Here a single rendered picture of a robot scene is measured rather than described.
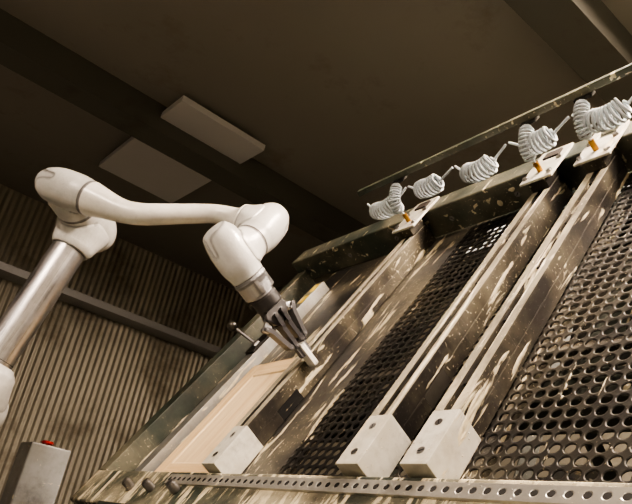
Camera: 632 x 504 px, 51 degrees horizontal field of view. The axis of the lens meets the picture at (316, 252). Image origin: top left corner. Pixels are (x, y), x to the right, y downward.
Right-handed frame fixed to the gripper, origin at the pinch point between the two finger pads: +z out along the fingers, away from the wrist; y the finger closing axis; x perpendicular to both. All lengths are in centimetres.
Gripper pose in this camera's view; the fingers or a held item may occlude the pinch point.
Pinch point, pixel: (306, 354)
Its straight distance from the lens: 179.1
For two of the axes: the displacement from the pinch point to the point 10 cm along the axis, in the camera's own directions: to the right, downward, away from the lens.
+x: -6.0, 2.5, 7.6
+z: 5.7, 8.0, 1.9
